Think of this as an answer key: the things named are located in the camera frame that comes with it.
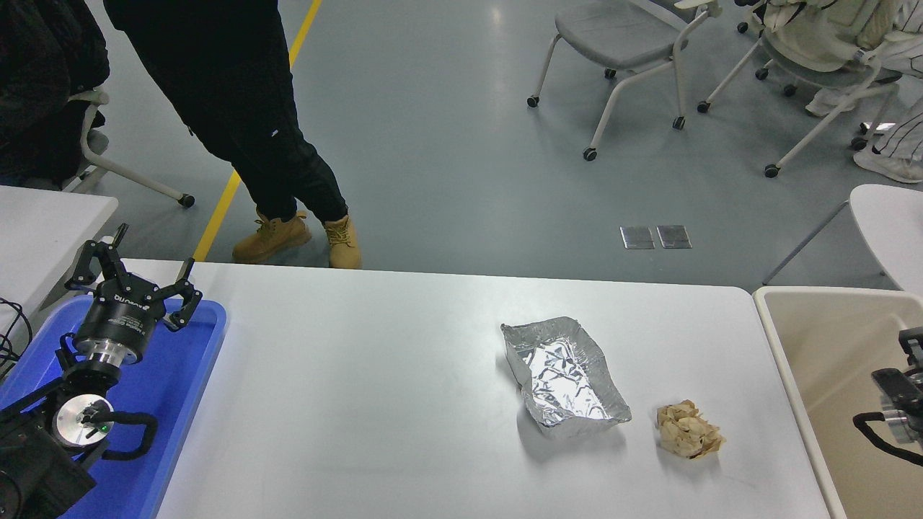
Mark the black cable bundle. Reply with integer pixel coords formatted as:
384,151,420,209
0,298,33,379

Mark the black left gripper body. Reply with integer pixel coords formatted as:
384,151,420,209
74,278,168,355

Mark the blue plastic tray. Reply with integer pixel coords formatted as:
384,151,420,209
0,296,228,519

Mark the tan paper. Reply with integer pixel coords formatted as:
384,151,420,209
655,400,724,460

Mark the white side table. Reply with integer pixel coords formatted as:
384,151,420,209
0,186,119,336

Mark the black padded coat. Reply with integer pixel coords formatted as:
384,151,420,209
0,0,110,190

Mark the white frame wheeled chair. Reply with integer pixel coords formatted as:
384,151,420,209
61,86,195,210

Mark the cream wheeled office chair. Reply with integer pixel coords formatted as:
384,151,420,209
696,0,923,178

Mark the person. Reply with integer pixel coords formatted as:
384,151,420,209
103,0,363,270
804,0,923,183

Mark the grey wheeled chair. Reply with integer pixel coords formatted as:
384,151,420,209
526,0,722,161

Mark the white round table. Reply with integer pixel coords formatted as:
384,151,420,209
849,184,923,298

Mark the large pale bin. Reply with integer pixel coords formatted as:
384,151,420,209
752,286,923,519

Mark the foil tray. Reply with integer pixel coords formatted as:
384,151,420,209
500,316,632,439

